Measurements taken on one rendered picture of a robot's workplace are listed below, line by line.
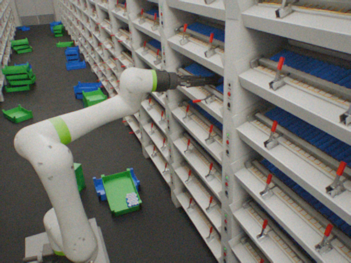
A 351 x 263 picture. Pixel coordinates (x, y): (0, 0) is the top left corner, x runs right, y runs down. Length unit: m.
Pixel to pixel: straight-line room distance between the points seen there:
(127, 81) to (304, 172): 0.73
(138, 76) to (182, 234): 1.10
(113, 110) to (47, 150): 0.37
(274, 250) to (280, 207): 0.20
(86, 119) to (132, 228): 1.02
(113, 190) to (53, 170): 1.29
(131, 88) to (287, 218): 0.74
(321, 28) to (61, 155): 0.82
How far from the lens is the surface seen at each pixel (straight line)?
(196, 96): 1.55
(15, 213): 2.56
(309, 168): 1.03
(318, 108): 0.93
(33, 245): 1.79
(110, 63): 3.75
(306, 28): 0.90
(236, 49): 1.17
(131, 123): 3.22
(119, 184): 2.42
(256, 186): 1.28
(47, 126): 1.29
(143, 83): 1.35
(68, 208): 1.25
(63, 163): 1.13
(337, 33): 0.84
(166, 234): 2.11
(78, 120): 1.33
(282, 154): 1.09
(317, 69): 1.05
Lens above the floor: 1.46
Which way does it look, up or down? 27 degrees down
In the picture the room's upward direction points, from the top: 3 degrees counter-clockwise
